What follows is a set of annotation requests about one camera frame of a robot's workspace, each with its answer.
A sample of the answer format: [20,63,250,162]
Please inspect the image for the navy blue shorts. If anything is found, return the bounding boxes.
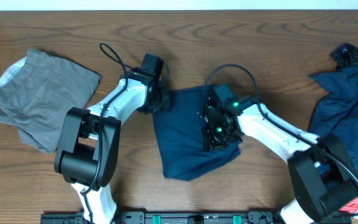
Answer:
[153,86,242,181]

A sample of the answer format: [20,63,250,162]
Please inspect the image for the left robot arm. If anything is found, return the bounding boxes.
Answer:
[54,54,170,223]

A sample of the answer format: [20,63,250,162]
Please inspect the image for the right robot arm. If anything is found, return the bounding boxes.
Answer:
[201,84,358,223]

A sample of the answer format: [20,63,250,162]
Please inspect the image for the grey folded shorts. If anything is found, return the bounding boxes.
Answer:
[0,50,101,154]

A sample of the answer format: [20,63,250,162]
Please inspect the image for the navy blue shirt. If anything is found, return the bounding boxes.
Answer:
[308,67,358,172]

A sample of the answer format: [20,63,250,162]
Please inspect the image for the black patterned garment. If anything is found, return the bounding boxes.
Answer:
[329,43,358,70]

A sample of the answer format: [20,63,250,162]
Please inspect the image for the right black cable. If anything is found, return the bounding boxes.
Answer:
[201,63,358,218]

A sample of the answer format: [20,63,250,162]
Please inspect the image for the black cable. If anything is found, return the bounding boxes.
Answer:
[201,63,358,218]
[79,42,170,197]

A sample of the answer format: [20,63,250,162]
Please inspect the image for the left black cable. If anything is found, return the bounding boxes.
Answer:
[79,42,170,197]

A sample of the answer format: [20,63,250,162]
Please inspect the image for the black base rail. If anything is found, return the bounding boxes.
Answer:
[40,211,352,224]

